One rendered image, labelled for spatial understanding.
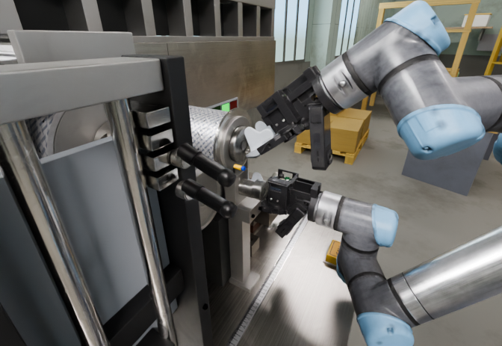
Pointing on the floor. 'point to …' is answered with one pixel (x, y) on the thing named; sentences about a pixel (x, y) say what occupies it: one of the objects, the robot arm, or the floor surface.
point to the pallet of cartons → (342, 134)
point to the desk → (452, 166)
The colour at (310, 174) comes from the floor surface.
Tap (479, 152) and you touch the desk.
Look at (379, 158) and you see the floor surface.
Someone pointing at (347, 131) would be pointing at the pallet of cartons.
